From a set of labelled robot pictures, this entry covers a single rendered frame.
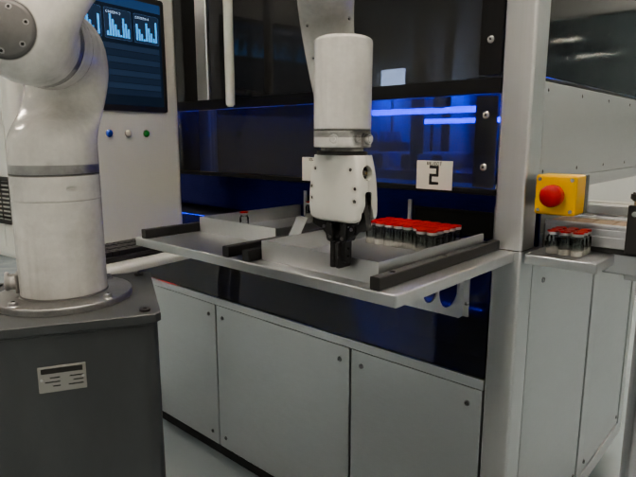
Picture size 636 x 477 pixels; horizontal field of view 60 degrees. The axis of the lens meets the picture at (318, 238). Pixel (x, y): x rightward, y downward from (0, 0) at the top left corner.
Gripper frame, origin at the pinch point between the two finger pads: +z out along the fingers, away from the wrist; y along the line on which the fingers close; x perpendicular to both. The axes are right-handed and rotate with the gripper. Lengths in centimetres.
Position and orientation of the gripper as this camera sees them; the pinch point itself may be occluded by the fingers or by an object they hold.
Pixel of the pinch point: (341, 253)
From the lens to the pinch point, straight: 83.6
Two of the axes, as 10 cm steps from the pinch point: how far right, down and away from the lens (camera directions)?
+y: -7.4, -1.2, 6.6
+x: -6.7, 1.3, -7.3
